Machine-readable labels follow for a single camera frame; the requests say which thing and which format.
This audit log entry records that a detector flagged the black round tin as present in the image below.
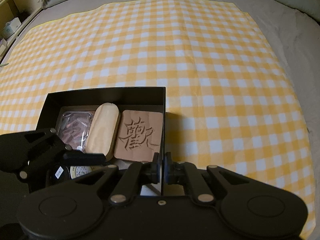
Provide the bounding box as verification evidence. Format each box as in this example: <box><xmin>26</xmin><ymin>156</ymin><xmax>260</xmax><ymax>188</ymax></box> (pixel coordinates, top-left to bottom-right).
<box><xmin>46</xmin><ymin>166</ymin><xmax>71</xmax><ymax>187</ymax></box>

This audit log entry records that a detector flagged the square carved wooden coaster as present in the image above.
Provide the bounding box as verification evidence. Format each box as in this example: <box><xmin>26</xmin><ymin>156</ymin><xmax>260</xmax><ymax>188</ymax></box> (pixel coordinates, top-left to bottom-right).
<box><xmin>114</xmin><ymin>110</ymin><xmax>163</xmax><ymax>162</ymax></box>

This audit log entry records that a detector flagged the clear plastic nail case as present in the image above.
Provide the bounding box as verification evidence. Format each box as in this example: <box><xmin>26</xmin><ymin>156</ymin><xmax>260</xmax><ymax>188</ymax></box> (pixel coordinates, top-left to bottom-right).
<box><xmin>57</xmin><ymin>111</ymin><xmax>93</xmax><ymax>152</ymax></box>

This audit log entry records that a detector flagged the oval light wooden box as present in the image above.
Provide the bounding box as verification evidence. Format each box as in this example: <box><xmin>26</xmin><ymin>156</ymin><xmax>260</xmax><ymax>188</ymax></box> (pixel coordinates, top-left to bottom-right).
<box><xmin>86</xmin><ymin>103</ymin><xmax>120</xmax><ymax>161</ymax></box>

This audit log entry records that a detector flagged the black cardboard box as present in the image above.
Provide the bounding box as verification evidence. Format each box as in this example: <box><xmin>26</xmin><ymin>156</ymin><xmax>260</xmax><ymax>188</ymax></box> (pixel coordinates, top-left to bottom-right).
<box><xmin>36</xmin><ymin>87</ymin><xmax>166</xmax><ymax>167</ymax></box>

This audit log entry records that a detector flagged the yellow white checkered cloth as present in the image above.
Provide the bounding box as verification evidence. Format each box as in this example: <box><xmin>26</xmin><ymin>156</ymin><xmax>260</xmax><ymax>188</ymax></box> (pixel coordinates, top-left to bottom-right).
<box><xmin>1</xmin><ymin>0</ymin><xmax>316</xmax><ymax>238</ymax></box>

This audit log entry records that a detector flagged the white tissue box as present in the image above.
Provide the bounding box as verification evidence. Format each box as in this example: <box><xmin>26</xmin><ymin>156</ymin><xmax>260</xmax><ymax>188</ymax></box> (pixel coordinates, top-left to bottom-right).
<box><xmin>1</xmin><ymin>17</ymin><xmax>21</xmax><ymax>39</ymax></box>

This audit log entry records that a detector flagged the wooden bedside shelf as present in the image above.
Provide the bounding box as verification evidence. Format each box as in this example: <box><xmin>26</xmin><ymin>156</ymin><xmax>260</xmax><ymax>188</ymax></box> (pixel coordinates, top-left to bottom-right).
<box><xmin>1</xmin><ymin>0</ymin><xmax>41</xmax><ymax>59</ymax></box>

